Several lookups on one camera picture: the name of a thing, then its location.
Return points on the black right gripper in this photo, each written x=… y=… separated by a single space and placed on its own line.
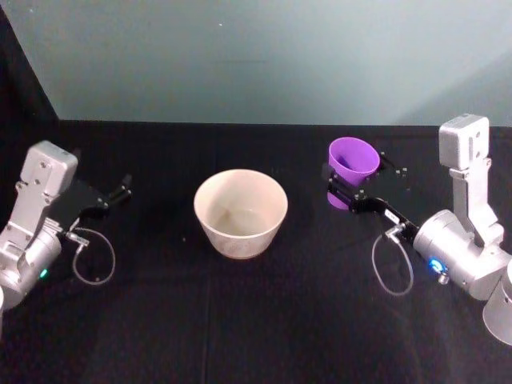
x=380 y=210

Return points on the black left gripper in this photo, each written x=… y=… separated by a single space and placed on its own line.
x=82 y=202

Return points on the purple plastic cup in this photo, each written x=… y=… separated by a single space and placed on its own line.
x=354 y=162

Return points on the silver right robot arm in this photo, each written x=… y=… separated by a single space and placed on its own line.
x=464 y=240

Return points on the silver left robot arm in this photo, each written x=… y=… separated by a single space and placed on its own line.
x=28 y=224

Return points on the black hanging backdrop cloth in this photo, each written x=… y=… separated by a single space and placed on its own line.
x=16 y=80

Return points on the cream ceramic bowl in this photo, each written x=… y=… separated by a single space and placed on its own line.
x=240 y=216

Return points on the black table cloth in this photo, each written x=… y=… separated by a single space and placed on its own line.
x=256 y=320

